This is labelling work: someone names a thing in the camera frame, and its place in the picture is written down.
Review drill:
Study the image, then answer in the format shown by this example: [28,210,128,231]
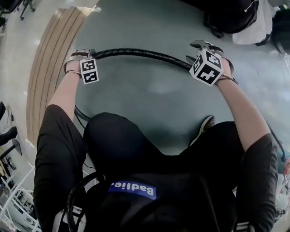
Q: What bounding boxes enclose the black corrugated vacuum hose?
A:
[92,47,286,159]

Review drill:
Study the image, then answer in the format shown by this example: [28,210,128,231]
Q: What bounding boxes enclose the grey harness strap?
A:
[235,221,252,232]
[53,205,87,232]

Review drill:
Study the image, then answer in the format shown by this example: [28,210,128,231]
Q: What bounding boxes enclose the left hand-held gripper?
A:
[67,48,100,86]

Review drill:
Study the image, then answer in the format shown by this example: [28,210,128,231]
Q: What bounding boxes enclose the wooden slatted floor strip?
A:
[26,6,101,146]

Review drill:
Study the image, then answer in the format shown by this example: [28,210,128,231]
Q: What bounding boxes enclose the white garment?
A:
[232,3,273,45]

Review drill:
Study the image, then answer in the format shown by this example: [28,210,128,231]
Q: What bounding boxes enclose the person's black trousers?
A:
[83,112,240,182]

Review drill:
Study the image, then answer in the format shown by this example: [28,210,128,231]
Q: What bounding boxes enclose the person's left forearm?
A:
[46,71,82,124]

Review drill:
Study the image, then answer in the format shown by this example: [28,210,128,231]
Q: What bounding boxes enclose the person's black t-shirt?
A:
[33,104,280,232]

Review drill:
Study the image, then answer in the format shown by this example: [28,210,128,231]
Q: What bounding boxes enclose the white wire rack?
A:
[0,166,38,232]

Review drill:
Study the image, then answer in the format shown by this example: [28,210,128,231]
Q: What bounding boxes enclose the person's right shoe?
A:
[189,115,215,147]

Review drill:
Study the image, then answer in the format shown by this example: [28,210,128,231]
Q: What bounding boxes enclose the person's left hand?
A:
[64,60,82,72]

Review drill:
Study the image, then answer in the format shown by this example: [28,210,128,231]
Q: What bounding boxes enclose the thick black cable bundle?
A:
[67,171,106,232]

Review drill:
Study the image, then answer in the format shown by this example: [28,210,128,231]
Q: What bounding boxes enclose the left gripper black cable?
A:
[74,104,92,121]

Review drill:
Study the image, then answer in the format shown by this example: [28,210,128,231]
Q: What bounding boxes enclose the person's right forearm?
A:
[215,78,271,153]

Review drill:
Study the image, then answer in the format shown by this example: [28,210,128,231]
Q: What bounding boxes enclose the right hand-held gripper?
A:
[185,40,234,87]

